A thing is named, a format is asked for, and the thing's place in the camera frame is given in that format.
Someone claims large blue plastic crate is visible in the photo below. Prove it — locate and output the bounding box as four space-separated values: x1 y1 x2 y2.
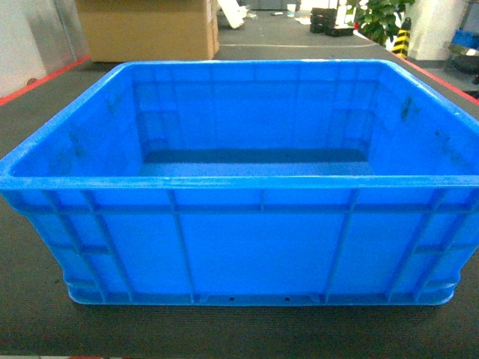
1 60 478 306

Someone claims green potted plant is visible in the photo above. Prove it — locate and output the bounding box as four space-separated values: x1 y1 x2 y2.
346 0 415 47

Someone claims stack of black trays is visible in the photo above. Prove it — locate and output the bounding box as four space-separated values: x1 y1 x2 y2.
309 7 354 37

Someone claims yellow black striped post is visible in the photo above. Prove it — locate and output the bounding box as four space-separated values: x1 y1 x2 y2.
391 29 410 59

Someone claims large cardboard box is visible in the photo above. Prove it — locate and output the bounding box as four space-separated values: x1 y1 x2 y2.
75 0 219 63

